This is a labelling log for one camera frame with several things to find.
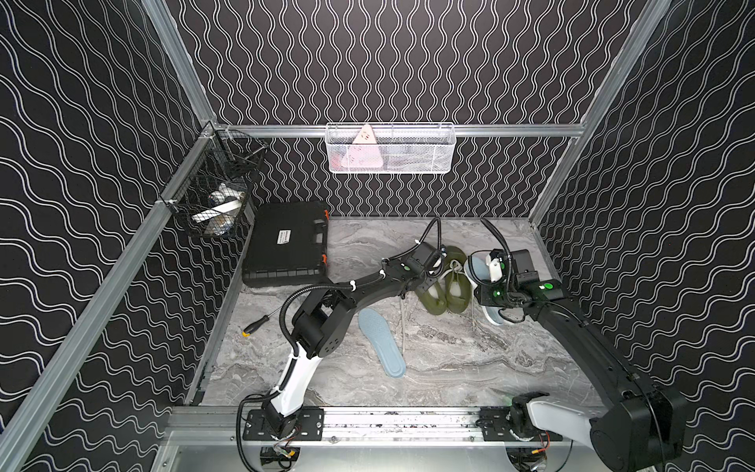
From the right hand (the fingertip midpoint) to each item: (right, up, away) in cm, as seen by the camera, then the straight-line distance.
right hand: (483, 289), depth 83 cm
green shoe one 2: (-3, -2, +14) cm, 15 cm away
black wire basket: (-78, +27, +2) cm, 83 cm away
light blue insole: (-28, -17, +6) cm, 33 cm away
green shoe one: (-12, -4, +12) cm, 17 cm away
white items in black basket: (-68, +23, -7) cm, 72 cm away
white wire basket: (-24, +54, +40) cm, 71 cm away
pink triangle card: (-34, +40, +6) cm, 53 cm away
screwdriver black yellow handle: (-69, -14, +6) cm, 71 cm away
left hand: (-15, +6, +12) cm, 20 cm away
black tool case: (-62, +13, +21) cm, 66 cm away
